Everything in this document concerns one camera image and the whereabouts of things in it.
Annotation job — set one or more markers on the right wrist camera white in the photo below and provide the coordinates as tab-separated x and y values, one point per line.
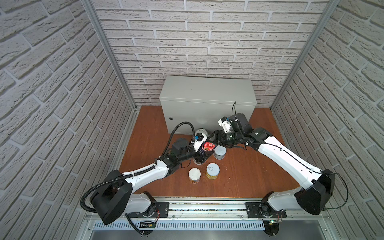
225	123

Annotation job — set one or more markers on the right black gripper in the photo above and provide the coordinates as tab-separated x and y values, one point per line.
222	140

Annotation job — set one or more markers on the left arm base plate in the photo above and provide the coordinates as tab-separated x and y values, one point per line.
158	209

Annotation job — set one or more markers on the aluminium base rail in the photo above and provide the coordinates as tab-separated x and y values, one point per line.
223	214

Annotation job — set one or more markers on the white flat-lid can front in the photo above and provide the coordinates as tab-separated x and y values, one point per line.
194	175

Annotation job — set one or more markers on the yellow labelled can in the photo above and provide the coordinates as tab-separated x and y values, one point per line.
212	171

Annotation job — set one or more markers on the left aluminium corner post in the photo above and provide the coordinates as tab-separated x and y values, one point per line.
96	22

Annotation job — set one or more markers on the red tomato can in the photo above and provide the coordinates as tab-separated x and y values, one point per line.
208	146

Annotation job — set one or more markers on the white can right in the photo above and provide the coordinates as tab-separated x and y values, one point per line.
220	152

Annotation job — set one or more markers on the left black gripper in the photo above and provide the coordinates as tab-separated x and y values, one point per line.
205	154

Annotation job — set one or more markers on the blue soup can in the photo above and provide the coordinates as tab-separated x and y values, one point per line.
202	132

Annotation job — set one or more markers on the grey metal cabinet box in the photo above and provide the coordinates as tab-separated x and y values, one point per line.
204	101

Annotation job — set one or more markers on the right aluminium corner post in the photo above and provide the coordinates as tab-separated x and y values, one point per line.
325	16

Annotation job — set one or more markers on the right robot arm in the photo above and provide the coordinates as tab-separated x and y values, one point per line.
316	185

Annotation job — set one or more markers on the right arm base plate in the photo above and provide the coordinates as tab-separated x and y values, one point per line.
263	210

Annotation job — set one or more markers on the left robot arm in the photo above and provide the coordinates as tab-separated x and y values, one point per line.
116	195

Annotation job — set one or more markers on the white can centre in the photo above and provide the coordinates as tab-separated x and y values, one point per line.
197	163

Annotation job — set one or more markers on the aluminium corner post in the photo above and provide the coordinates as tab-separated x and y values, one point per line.
325	16
96	22

